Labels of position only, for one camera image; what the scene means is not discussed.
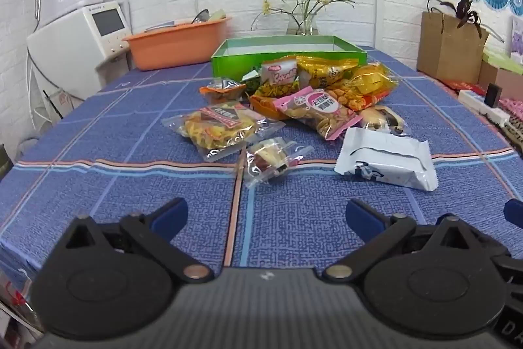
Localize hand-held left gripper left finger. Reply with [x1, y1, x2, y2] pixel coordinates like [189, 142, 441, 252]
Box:
[53, 197, 215, 285]

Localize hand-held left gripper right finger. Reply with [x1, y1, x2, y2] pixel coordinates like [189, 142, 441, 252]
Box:
[322, 198, 512, 286]

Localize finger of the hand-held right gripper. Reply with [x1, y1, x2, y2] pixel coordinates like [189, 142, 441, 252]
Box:
[492, 199, 523, 286]

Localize white packet black print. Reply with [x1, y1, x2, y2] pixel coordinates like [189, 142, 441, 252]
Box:
[334, 127, 437, 191]

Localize clear packet yellow chips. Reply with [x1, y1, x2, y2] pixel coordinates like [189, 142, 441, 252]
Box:
[161, 102, 287, 162]

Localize clear packet brown bread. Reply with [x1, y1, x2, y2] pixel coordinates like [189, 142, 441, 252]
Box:
[355, 106, 409, 137]

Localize golden yellow packet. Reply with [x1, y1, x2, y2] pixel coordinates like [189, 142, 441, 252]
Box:
[296, 55, 359, 89]

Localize green cardboard box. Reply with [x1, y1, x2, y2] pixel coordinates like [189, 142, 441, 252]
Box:
[211, 35, 367, 80]

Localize blue checked tablecloth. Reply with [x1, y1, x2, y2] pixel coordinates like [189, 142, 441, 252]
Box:
[0, 45, 523, 333]

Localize clear packet red candy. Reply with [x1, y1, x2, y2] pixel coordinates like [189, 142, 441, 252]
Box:
[241, 136, 314, 188]

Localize pink peanut packet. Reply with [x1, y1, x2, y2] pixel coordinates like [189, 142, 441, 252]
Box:
[274, 86, 363, 140]

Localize white power strip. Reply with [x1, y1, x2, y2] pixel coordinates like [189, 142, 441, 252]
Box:
[458, 89, 512, 127]

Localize red fried bean packet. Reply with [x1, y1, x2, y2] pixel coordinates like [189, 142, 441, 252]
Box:
[327, 85, 387, 113]

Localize black power adapter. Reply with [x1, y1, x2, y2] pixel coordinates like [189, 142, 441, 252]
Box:
[485, 83, 503, 108]

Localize brown cardboard box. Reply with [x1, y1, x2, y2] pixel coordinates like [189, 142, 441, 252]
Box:
[478, 61, 523, 101]

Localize clear yellow wrapped packet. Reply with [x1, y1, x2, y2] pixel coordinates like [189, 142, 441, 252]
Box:
[343, 63, 401, 96]

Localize small orange packet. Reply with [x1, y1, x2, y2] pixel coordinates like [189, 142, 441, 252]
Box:
[199, 77, 246, 102]

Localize red flat box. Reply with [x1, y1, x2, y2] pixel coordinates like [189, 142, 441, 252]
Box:
[439, 78, 481, 97]

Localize green white packet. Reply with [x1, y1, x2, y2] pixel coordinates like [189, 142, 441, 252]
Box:
[241, 65, 266, 92]

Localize pale green flat box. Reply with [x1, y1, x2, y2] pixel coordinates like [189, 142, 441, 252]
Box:
[482, 49, 523, 66]

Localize white pink packet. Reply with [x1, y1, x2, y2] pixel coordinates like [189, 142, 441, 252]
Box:
[260, 59, 299, 86]

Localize orange plastic basin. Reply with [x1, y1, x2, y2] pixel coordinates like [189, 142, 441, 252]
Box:
[122, 17, 233, 71]

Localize brown paper bag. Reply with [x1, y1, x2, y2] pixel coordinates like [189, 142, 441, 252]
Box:
[417, 0, 489, 85]

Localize white appliance with screen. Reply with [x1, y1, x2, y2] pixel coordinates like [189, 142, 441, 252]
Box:
[26, 1, 132, 121]

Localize glass vase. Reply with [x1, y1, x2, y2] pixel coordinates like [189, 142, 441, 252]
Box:
[287, 13, 318, 36]

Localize purple leaf plant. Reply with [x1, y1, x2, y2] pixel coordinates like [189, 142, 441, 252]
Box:
[428, 0, 506, 43]

